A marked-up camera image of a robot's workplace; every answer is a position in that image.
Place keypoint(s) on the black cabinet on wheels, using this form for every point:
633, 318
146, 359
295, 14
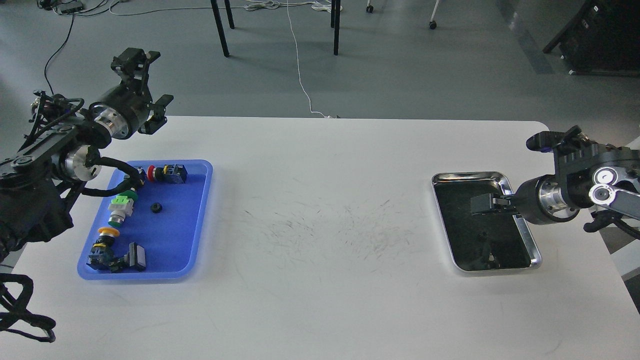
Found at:
602, 39

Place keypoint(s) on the green push button black base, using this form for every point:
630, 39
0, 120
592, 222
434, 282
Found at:
132, 192

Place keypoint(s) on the black table leg left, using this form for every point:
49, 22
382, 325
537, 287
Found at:
219, 23

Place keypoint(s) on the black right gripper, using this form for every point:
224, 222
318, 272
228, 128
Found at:
538, 200

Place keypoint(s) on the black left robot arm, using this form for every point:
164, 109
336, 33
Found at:
60, 160

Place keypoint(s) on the black table leg right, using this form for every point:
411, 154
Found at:
335, 22

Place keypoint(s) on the grey cloth at edge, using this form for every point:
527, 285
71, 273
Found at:
634, 145

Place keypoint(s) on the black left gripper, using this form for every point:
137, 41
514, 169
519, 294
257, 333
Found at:
125, 108

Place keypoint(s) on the blue plastic tray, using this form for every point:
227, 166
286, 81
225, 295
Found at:
170, 238

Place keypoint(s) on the red emergency push button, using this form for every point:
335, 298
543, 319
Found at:
169, 173

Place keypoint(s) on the yellow push button switch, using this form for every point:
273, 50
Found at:
101, 255

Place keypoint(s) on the black table leg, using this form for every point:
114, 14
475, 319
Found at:
219, 23
335, 22

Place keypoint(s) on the silver metal tray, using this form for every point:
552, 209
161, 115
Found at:
482, 244

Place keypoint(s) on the black square switch module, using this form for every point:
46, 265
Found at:
135, 258

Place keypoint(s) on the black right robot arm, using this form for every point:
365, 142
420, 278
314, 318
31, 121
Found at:
587, 174

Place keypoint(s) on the green white silver switch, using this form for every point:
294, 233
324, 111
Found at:
120, 207

